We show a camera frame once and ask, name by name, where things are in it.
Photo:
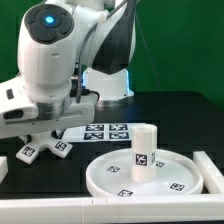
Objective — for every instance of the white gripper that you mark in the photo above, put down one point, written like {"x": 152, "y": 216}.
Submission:
{"x": 25, "y": 121}

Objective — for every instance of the white cross-shaped table base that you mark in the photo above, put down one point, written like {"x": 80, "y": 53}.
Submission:
{"x": 41, "y": 141}

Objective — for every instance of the white round table top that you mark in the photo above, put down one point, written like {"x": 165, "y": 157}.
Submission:
{"x": 175, "y": 174}

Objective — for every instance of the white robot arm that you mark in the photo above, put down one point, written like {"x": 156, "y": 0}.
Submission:
{"x": 57, "y": 38}

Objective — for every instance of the white marker sheet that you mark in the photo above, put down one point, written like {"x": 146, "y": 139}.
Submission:
{"x": 99, "y": 132}

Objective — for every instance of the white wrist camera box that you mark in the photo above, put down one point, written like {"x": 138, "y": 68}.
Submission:
{"x": 14, "y": 104}

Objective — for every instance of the white left fence rail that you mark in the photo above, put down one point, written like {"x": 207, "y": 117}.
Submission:
{"x": 3, "y": 168}

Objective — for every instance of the white fence rail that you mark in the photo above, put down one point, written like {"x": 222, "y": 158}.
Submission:
{"x": 3, "y": 168}
{"x": 213, "y": 178}
{"x": 91, "y": 210}

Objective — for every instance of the white front fence rail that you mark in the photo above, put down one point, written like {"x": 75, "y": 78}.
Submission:
{"x": 91, "y": 210}

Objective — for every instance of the white right fence rail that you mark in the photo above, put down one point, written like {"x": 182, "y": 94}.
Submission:
{"x": 213, "y": 178}

